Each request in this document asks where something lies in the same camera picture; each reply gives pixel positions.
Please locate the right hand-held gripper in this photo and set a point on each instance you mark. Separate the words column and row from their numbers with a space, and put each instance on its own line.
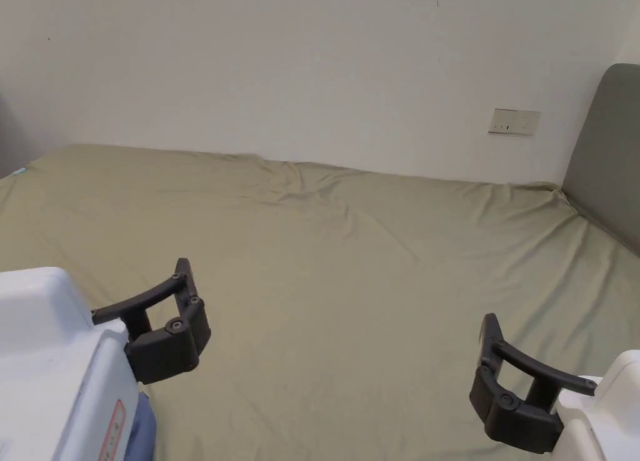
column 607, row 421

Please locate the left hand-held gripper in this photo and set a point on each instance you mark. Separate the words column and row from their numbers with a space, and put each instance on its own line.
column 45, row 361

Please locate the blue garment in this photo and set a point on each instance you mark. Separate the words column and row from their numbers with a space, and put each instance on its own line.
column 144, row 428

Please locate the bed with pale green sheet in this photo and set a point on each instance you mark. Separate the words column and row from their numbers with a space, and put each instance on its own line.
column 325, row 281

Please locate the grey padded headboard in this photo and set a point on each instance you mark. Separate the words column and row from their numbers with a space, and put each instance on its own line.
column 607, row 161

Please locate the white wall socket panel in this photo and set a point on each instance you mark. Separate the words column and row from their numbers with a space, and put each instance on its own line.
column 514, row 122

